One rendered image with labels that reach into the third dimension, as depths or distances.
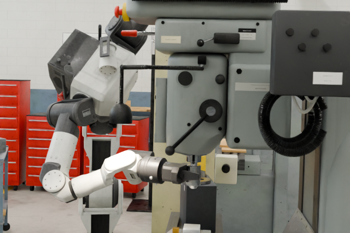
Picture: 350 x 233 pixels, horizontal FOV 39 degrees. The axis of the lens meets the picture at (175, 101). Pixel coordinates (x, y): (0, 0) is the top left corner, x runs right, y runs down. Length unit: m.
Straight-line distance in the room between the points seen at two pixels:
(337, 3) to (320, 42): 9.77
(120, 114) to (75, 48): 0.53
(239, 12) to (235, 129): 0.35
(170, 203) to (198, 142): 1.94
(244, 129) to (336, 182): 0.30
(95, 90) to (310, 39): 0.92
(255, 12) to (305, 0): 9.42
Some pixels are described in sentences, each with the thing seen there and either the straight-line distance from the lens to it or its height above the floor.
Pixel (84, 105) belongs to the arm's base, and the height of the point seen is 1.44.
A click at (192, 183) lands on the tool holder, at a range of 1.61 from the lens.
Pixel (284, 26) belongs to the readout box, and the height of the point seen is 1.68.
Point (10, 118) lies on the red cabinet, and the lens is 6.70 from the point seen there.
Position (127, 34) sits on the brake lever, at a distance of 1.71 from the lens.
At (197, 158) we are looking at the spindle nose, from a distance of 1.59.
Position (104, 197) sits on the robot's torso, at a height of 1.00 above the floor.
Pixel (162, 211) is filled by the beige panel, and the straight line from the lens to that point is 3.45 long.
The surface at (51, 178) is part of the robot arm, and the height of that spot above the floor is 1.20.
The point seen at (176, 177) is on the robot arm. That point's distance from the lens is 1.58.
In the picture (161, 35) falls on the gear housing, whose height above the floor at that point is 1.68.
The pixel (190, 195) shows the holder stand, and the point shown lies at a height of 1.09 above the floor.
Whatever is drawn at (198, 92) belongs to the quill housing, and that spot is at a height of 1.51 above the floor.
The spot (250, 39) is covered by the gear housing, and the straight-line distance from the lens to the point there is 1.48.
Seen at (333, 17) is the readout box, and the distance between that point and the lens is 1.26.
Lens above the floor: 1.56
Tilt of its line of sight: 3 degrees down
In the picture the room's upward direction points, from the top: 1 degrees clockwise
